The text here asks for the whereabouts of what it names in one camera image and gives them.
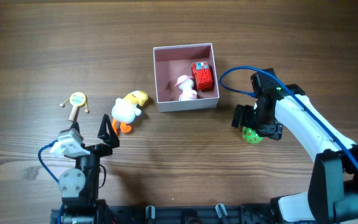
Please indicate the green numbered ball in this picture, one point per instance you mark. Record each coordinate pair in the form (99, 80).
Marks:
(250, 136)

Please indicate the red toy fire truck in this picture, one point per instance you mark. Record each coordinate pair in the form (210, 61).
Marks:
(202, 75)

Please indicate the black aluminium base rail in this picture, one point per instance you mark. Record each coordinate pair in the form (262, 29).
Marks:
(239, 214)

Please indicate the white plush duck yellow hat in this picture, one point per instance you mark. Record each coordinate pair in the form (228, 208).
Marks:
(126, 109)

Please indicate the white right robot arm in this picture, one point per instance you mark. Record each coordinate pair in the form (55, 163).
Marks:
(332, 196)

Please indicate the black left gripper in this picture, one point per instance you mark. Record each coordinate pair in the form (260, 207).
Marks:
(94, 149)

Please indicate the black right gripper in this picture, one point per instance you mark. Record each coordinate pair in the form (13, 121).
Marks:
(270, 129)

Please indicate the pink cardboard box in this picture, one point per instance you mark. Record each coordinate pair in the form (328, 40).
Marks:
(171, 62)

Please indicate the yellow wooden rattle drum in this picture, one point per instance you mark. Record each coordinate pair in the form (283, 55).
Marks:
(77, 100)

